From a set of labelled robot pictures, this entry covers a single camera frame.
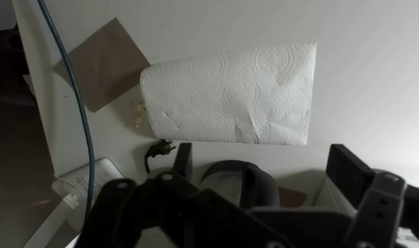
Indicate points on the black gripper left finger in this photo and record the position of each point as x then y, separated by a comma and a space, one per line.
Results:
184, 163

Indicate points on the brown cardboard square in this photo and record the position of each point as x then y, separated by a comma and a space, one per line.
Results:
107, 65

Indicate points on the white paper towel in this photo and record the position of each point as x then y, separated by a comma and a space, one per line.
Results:
259, 95

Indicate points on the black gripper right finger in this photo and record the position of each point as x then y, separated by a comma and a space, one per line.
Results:
349, 174

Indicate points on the black power plug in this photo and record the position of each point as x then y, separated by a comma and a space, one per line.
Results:
161, 148

